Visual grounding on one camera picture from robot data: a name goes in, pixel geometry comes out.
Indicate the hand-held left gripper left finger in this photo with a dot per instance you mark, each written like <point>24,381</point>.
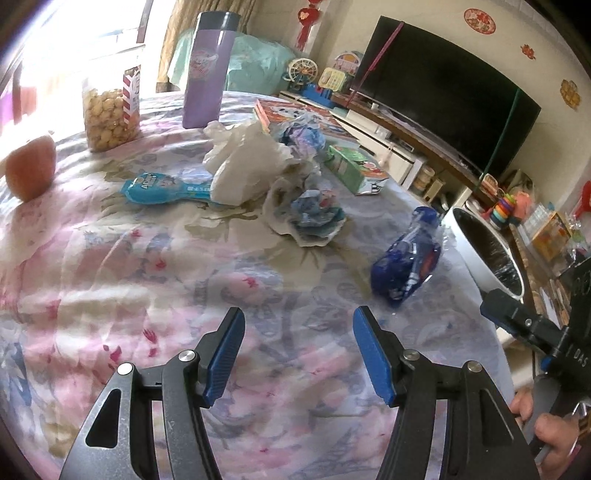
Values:
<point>226,355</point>

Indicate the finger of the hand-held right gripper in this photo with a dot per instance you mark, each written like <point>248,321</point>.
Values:
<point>501,311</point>

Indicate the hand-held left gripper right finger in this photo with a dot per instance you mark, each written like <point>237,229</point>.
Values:
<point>371,355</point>

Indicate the white trash bin black liner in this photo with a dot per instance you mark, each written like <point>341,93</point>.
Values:
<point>466,249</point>

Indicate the blue snack wrapper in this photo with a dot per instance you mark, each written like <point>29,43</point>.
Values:
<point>406,258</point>

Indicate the blue pink paper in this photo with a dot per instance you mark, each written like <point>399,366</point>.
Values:
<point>307,212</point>
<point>300,136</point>

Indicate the blue bottle-shaped packet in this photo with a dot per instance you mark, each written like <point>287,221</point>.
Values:
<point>157,187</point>

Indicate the green drink carton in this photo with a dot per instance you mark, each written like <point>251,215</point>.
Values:
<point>355,168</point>

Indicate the white tissue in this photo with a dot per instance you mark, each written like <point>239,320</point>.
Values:
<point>244,161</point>

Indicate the person's right hand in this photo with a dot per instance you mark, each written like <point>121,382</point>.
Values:
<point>556,438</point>

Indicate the orange toy box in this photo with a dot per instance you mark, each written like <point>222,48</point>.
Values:
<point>551,237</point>

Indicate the floral tablecloth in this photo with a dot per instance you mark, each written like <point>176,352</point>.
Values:
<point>161,286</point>

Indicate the yellow stacked jars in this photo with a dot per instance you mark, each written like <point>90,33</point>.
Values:
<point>425,182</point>

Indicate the white television cabinet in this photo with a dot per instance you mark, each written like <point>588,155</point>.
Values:
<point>401,152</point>

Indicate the black flat television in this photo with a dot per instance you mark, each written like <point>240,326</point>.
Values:
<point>438,87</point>

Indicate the red picture book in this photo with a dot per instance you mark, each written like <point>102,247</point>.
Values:
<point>272,110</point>

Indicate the clear jar of snack balls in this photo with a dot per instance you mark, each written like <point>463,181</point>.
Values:
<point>111,115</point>

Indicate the blue toy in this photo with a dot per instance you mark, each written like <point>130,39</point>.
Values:
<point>317,92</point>

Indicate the red apple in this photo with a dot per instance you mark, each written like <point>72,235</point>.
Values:
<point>30,168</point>

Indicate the green yellow toy phone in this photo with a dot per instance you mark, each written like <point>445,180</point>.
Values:
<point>333,79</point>

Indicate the purple thermos bottle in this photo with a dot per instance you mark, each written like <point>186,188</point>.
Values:
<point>207,74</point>

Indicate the toy ferris wheel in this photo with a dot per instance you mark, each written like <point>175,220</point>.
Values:
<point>302,74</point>

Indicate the pink toy house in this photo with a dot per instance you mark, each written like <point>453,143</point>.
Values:
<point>348,62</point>

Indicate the teal covered armchair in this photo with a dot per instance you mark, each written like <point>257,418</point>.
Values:
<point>258,60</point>

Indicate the beige patterned curtain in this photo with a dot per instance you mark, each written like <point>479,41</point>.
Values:
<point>173,41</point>

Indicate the red heart hanging decoration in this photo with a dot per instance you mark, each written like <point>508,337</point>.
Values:
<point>308,18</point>

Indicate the orange yellow wall sticker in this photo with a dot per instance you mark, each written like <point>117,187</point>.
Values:
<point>570,94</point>

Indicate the small red wall sticker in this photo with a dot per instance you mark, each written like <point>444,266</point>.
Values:
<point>528,51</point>

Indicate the round red wall sticker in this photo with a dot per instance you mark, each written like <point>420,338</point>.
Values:
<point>479,20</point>

